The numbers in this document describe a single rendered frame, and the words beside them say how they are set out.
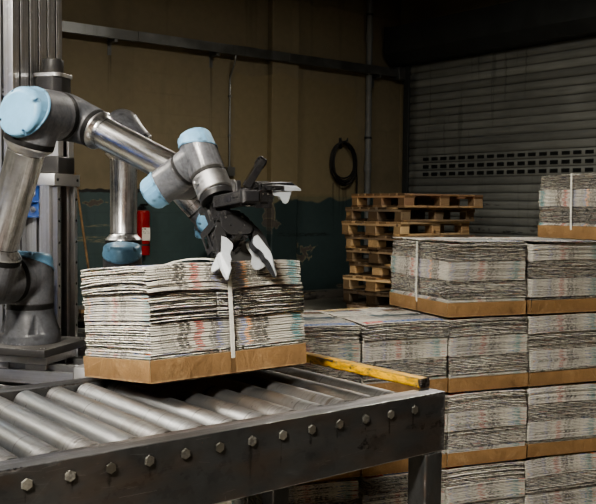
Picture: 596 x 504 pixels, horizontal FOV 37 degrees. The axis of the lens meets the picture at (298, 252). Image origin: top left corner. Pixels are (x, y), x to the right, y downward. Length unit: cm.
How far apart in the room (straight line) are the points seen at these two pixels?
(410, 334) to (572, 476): 77
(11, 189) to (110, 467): 93
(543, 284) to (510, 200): 788
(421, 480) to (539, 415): 119
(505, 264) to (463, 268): 15
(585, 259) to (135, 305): 171
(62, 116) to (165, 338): 66
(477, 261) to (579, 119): 756
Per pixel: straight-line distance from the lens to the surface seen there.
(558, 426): 304
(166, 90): 997
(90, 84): 955
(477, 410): 285
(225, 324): 179
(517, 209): 1072
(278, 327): 186
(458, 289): 275
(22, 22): 262
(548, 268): 293
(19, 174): 215
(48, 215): 254
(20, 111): 211
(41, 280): 231
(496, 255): 282
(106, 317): 186
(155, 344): 171
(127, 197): 288
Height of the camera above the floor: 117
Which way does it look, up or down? 3 degrees down
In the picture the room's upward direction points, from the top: 1 degrees clockwise
